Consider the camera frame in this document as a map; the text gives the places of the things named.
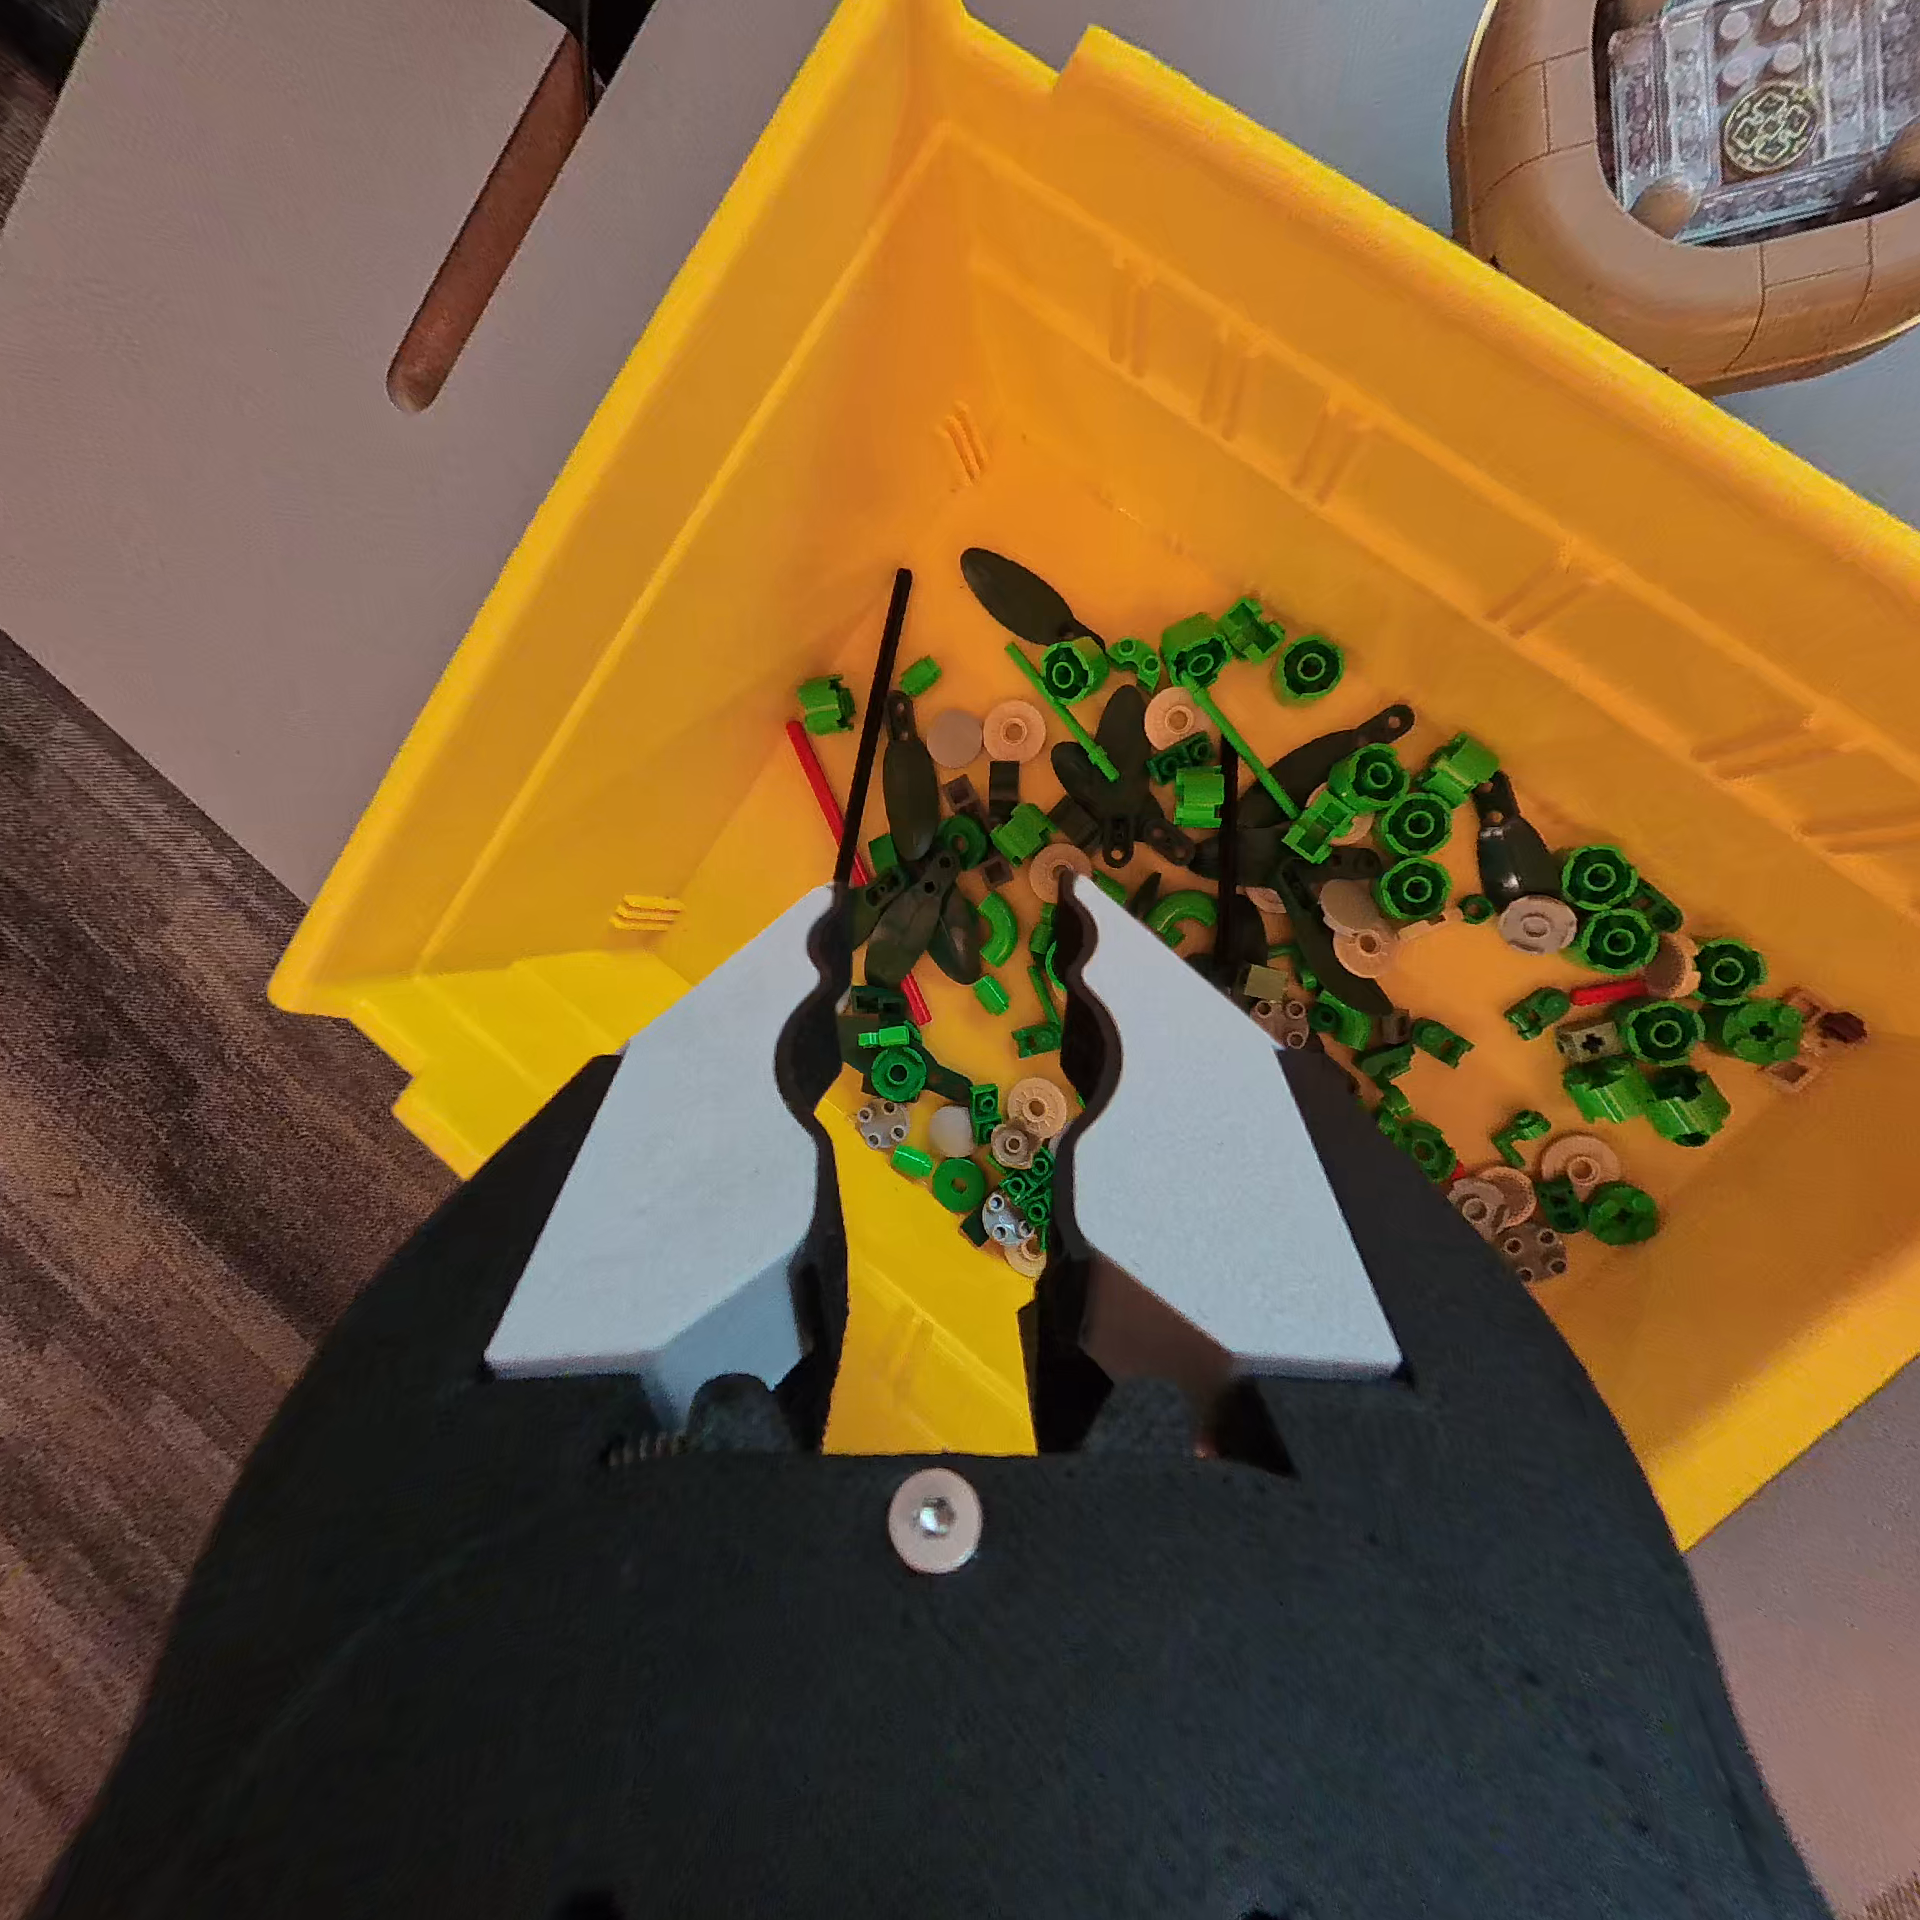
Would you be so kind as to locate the pile of small toy bricks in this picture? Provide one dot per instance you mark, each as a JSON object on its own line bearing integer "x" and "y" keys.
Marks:
{"x": 1418, "y": 821}

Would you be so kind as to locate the tan round brick model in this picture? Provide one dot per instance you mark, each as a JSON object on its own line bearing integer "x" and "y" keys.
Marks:
{"x": 1575, "y": 255}

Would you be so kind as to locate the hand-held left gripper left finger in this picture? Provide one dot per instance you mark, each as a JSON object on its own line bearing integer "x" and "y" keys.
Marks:
{"x": 676, "y": 1201}

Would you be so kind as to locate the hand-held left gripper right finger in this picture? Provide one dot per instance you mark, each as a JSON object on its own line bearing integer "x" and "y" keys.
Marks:
{"x": 1215, "y": 1201}

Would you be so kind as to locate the long black toy rod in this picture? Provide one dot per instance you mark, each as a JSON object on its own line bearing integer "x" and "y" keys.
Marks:
{"x": 875, "y": 720}
{"x": 1228, "y": 855}

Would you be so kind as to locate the yellow plastic bin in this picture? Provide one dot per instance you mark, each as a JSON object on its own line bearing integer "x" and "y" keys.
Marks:
{"x": 599, "y": 599}

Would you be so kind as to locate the long red toy rod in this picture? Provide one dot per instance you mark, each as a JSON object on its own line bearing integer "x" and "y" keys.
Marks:
{"x": 821, "y": 797}

